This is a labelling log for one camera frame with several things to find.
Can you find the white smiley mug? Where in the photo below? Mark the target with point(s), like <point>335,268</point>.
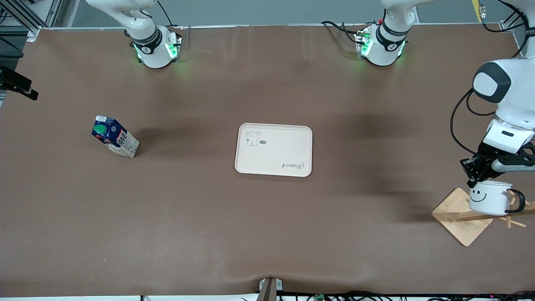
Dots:
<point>487,200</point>

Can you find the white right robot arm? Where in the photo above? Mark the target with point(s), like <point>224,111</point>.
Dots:
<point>152,54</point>

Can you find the aluminium frame with black struts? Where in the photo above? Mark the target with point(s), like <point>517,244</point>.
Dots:
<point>53,12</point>

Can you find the brown table cover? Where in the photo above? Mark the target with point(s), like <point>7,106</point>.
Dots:
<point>267,234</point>

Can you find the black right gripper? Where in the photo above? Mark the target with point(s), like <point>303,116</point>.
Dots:
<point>12,80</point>

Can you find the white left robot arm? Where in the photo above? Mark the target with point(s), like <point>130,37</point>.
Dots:
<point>512,96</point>

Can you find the blue milk carton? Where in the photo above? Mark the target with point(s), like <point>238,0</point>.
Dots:
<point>115,136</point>

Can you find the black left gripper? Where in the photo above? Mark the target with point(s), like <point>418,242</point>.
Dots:
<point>487,153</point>

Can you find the cream tray with bear print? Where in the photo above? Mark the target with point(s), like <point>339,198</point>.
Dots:
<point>273,154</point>

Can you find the wooden mug stand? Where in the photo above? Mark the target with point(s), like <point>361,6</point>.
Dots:
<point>459,217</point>

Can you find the aluminium frame corner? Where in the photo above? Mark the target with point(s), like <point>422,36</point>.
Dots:
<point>508,26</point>

